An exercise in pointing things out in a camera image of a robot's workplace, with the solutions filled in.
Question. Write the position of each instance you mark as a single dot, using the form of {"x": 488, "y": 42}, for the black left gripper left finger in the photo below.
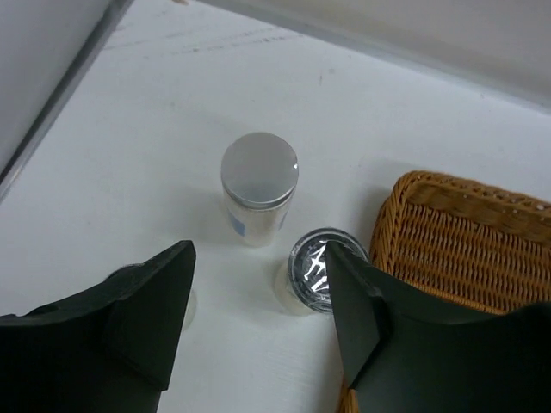
{"x": 109, "y": 348}

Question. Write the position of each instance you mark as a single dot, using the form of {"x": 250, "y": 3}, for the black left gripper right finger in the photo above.
{"x": 404, "y": 350}

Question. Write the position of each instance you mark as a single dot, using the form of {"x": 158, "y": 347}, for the black-cap salt grinder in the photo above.
{"x": 301, "y": 283}

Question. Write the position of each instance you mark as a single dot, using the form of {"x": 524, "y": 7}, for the silver-lid jar blue label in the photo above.
{"x": 259, "y": 173}

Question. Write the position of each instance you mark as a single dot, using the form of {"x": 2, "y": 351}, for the wicker divided tray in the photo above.
{"x": 480, "y": 247}

